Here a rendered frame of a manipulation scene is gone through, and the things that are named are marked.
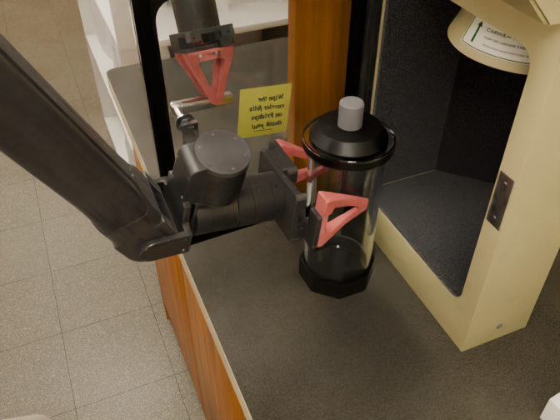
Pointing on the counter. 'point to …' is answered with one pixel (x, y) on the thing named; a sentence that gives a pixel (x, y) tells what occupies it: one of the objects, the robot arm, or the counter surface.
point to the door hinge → (370, 52)
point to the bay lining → (440, 97)
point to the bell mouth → (487, 44)
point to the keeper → (502, 193)
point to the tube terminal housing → (518, 245)
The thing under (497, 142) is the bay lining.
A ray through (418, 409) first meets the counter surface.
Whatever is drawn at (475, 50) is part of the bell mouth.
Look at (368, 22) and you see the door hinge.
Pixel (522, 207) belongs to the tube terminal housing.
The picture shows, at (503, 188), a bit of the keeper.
